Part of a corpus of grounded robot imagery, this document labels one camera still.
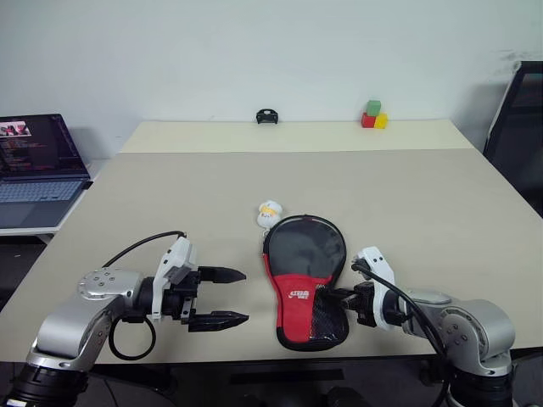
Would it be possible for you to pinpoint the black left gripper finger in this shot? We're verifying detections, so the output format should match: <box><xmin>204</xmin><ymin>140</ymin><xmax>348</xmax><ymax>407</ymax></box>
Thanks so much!
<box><xmin>187</xmin><ymin>310</ymin><xmax>250</xmax><ymax>333</ymax></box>
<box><xmin>198</xmin><ymin>265</ymin><xmax>248</xmax><ymax>286</ymax></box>

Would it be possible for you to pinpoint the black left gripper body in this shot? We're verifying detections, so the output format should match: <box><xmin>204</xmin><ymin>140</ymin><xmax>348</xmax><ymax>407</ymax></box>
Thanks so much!
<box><xmin>168</xmin><ymin>270</ymin><xmax>203</xmax><ymax>326</ymax></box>

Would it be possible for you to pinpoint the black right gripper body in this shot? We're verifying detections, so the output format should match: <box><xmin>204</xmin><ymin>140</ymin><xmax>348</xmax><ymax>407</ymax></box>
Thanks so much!
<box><xmin>345</xmin><ymin>282</ymin><xmax>378</xmax><ymax>328</ymax></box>

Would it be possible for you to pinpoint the red black paddle case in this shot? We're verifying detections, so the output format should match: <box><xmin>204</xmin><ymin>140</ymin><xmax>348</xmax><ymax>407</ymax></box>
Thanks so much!
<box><xmin>260</xmin><ymin>214</ymin><xmax>351</xmax><ymax>352</ymax></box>

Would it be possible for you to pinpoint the white yellow plush charm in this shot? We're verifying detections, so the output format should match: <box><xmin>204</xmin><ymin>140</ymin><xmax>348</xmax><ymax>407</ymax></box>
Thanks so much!
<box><xmin>257</xmin><ymin>198</ymin><xmax>285</xmax><ymax>230</ymax></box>

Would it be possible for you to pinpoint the dark rounded shape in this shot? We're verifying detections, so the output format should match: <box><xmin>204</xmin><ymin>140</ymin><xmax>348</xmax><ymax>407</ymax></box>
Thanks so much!
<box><xmin>325</xmin><ymin>384</ymin><xmax>368</xmax><ymax>407</ymax></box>

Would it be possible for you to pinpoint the small black plastic object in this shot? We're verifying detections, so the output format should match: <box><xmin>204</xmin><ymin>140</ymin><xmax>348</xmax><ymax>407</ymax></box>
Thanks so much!
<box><xmin>255</xmin><ymin>108</ymin><xmax>280</xmax><ymax>126</ymax></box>

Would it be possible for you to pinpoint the open dark laptop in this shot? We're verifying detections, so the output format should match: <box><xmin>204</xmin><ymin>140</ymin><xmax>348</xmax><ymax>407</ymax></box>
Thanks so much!
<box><xmin>0</xmin><ymin>113</ymin><xmax>94</xmax><ymax>231</ymax></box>

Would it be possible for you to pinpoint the black mesh office chair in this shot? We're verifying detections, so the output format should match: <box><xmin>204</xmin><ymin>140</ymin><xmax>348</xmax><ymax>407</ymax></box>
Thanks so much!
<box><xmin>483</xmin><ymin>61</ymin><xmax>543</xmax><ymax>204</ymax></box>

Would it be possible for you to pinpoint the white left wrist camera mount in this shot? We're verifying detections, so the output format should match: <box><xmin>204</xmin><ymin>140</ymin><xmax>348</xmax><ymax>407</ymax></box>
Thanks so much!
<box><xmin>151</xmin><ymin>236</ymin><xmax>199</xmax><ymax>322</ymax></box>

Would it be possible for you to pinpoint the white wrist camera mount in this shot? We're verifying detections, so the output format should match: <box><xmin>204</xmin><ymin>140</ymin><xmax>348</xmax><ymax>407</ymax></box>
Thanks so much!
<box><xmin>350</xmin><ymin>246</ymin><xmax>403</xmax><ymax>332</ymax></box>
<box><xmin>151</xmin><ymin>236</ymin><xmax>199</xmax><ymax>322</ymax></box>

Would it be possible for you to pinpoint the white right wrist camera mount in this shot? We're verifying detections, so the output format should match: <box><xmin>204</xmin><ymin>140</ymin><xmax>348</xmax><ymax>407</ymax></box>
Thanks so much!
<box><xmin>350</xmin><ymin>246</ymin><xmax>403</xmax><ymax>332</ymax></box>

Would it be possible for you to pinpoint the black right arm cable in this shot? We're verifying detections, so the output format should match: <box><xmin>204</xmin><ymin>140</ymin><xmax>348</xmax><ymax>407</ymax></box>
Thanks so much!
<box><xmin>350</xmin><ymin>259</ymin><xmax>451</xmax><ymax>385</ymax></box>

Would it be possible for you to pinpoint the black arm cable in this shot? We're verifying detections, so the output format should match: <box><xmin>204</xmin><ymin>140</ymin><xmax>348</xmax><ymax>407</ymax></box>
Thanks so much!
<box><xmin>101</xmin><ymin>230</ymin><xmax>188</xmax><ymax>362</ymax></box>
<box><xmin>350</xmin><ymin>259</ymin><xmax>451</xmax><ymax>385</ymax></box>

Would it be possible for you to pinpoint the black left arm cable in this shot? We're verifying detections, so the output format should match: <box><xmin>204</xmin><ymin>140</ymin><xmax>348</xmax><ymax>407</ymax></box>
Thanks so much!
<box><xmin>101</xmin><ymin>230</ymin><xmax>188</xmax><ymax>362</ymax></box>

